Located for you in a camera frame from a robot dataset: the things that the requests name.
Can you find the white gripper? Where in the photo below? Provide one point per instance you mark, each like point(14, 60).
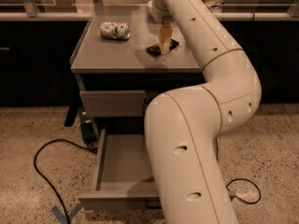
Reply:
point(161, 15)

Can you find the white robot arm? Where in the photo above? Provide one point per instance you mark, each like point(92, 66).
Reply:
point(182, 125)

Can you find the grey drawer cabinet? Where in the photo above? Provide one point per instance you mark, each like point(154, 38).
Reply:
point(114, 65)

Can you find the closed upper grey drawer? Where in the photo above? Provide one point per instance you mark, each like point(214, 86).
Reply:
point(102, 104)

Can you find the open lower grey drawer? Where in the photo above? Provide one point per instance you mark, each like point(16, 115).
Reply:
point(122, 177)

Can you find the blue power adapter box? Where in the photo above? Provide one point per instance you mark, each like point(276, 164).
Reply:
point(87, 132)

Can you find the long white counter shelf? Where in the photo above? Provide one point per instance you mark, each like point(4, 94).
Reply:
point(60, 16)

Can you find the blue tape floor mark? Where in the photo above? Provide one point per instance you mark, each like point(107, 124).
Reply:
point(66, 218)

